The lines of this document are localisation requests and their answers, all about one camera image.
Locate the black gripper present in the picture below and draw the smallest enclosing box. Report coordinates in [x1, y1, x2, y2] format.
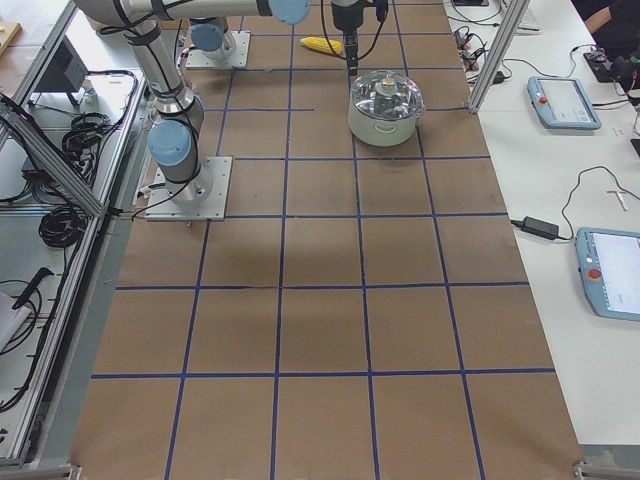
[330, 0, 362, 75]

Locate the yellow corn cob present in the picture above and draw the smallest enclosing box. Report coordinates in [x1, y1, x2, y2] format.
[300, 37, 343, 55]

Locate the glass pot lid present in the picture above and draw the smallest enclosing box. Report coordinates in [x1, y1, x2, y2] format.
[350, 70, 424, 121]

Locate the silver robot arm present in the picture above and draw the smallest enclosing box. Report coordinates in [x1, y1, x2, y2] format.
[75, 1, 311, 203]
[187, 1, 368, 76]

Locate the pale green cooking pot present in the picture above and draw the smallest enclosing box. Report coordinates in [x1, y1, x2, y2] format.
[348, 97, 422, 147]

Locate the far blue teach pendant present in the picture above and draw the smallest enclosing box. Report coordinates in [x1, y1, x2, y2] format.
[527, 77, 601, 131]

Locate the blue teach pendant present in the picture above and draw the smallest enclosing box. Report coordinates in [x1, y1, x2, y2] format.
[527, 77, 601, 131]
[575, 228, 639, 322]

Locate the black power adapter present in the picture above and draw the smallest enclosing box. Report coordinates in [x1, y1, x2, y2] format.
[520, 216, 559, 240]

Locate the brown paper table mat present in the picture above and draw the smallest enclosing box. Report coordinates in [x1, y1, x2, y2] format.
[71, 1, 581, 479]

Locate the near blue teach pendant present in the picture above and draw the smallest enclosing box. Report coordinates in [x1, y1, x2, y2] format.
[575, 228, 639, 322]

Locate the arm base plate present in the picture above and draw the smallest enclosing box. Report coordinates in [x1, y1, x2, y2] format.
[186, 30, 251, 70]
[143, 157, 233, 221]

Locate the aluminium frame post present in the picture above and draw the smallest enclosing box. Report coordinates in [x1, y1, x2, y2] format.
[468, 0, 529, 113]

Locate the aluminium frame rail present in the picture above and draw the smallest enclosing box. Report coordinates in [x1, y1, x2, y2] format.
[1, 93, 106, 217]

